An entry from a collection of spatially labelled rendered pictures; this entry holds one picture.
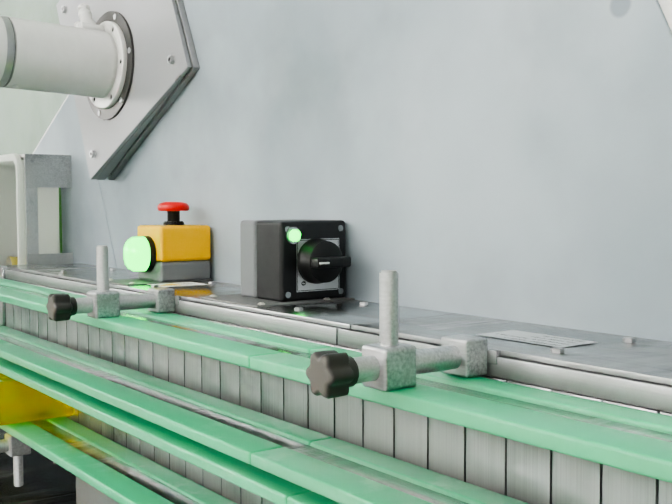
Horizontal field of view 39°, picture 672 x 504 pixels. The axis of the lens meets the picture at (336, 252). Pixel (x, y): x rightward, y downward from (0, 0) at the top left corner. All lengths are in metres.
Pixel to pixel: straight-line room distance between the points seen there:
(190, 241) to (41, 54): 0.34
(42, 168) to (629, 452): 1.30
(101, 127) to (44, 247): 0.29
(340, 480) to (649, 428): 0.23
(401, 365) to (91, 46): 0.89
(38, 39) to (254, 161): 0.38
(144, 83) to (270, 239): 0.46
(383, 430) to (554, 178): 0.24
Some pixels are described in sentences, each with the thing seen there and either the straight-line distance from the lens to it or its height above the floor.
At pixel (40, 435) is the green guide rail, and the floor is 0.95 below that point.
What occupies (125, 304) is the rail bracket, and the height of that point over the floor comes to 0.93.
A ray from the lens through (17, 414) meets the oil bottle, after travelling 1.28.
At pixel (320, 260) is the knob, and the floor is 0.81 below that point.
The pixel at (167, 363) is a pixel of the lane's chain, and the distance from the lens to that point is 1.04.
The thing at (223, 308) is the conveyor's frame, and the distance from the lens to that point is 0.92.
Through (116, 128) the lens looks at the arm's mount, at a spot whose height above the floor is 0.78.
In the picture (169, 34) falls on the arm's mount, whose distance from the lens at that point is 1.28.
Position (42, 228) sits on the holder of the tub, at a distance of 1.63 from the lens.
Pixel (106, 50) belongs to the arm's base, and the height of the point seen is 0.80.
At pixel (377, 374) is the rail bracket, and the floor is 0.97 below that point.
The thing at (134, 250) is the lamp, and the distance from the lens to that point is 1.17.
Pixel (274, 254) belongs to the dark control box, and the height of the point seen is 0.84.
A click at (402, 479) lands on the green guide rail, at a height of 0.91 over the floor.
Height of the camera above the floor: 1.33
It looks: 36 degrees down
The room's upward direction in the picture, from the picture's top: 92 degrees counter-clockwise
